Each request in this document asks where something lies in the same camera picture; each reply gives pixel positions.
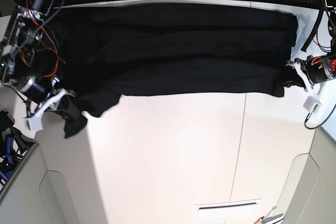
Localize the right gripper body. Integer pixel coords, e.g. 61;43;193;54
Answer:
19;76;76;118

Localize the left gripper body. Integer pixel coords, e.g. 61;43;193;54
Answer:
286;55;335;95

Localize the black T-shirt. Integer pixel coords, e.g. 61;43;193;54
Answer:
15;2;305;138

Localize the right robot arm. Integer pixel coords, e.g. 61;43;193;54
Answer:
1;0;80;122

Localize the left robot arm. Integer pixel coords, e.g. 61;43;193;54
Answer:
277;0;335;92

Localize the blue black clamps pile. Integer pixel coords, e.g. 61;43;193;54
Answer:
1;111;34;186

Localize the grey panel left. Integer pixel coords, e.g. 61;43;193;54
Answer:
1;144;80;224

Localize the grey panel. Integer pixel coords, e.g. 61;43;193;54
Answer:
1;144;80;224
275;129;335;223

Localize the grey panel right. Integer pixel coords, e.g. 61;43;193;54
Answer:
275;129;335;223

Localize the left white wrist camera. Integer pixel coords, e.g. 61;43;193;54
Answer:
303;94;321;113

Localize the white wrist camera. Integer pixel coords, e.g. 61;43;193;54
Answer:
303;94;321;113
23;115;43;132

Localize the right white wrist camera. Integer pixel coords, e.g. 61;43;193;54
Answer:
23;115;43;132

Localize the braided camera cable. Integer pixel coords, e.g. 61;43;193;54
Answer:
304;87;336;130

